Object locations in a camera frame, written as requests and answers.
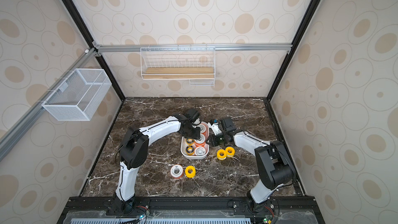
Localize orange white tape roll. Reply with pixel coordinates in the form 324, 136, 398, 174
194, 133, 206, 146
195, 146, 207, 156
170, 164, 184, 179
199, 122, 208, 134

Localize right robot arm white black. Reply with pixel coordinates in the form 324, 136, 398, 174
206, 117, 296, 204

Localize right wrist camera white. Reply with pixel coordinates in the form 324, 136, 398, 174
208, 119, 222, 135

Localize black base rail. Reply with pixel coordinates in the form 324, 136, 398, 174
57, 196, 325, 224

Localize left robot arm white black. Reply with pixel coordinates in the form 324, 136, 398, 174
116, 108, 200, 202

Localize white wire shelf wooden board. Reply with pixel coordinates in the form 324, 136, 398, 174
140, 49, 216, 86

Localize white plastic storage box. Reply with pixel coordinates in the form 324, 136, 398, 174
180, 121, 209, 160

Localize aluminium rail wall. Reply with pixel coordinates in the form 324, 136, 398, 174
94, 43, 292, 53
0, 48, 97, 162

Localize white mesh wire basket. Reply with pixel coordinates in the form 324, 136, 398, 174
41, 68, 112, 121

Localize yellow black label tape roll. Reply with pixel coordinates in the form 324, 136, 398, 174
186, 139, 195, 146
185, 146, 195, 156

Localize aluminium rail left wall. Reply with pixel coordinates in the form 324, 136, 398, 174
0, 48, 97, 162

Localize aluminium rail back wall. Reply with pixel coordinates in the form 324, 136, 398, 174
94, 43, 292, 53

